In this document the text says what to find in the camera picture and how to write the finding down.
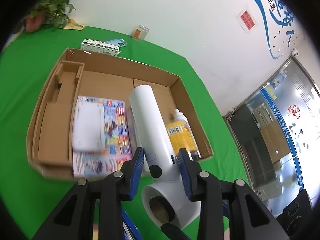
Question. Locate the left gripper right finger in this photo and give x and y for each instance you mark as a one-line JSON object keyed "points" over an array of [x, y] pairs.
{"points": [[189, 170]]}

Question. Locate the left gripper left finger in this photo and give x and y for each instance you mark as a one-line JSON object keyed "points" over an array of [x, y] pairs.
{"points": [[132, 171]]}

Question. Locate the colourful board game box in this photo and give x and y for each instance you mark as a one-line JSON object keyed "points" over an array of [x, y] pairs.
{"points": [[117, 146]]}

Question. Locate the yellow label bottle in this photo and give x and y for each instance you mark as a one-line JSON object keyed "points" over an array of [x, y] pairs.
{"points": [[181, 136]]}

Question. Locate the white handheld fan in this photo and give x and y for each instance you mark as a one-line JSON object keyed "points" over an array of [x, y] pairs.
{"points": [[165, 200]]}

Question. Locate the blue toy item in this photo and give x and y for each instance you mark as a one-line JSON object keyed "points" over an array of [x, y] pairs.
{"points": [[131, 232]]}

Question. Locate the white device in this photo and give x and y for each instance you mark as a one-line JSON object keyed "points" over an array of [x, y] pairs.
{"points": [[88, 126]]}

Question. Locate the silver metal tin can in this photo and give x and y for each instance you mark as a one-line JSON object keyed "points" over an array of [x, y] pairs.
{"points": [[132, 131]]}

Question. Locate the narrow cardboard insert tray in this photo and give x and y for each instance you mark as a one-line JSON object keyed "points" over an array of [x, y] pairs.
{"points": [[52, 134]]}

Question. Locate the large open cardboard box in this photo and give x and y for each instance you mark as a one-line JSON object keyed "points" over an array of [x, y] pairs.
{"points": [[114, 78]]}

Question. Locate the glass door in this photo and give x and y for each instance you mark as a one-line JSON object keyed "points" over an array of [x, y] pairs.
{"points": [[276, 130]]}

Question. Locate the blue phone case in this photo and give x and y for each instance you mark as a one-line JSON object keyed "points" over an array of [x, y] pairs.
{"points": [[117, 42]]}

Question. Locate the white green carton box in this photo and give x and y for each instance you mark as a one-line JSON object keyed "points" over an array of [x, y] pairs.
{"points": [[100, 47]]}

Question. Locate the green table cloth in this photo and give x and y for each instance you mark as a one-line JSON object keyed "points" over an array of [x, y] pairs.
{"points": [[26, 64]]}

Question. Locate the yellow cloth by plant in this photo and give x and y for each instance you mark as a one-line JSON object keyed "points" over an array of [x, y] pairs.
{"points": [[72, 25]]}

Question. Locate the potted green plant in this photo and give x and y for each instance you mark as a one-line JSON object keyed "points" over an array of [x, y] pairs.
{"points": [[48, 12]]}

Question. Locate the red notice on wall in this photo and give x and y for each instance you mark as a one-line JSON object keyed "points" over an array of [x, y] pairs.
{"points": [[246, 20]]}

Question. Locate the blue wall stripe decal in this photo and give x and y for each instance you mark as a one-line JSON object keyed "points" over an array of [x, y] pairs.
{"points": [[282, 28]]}

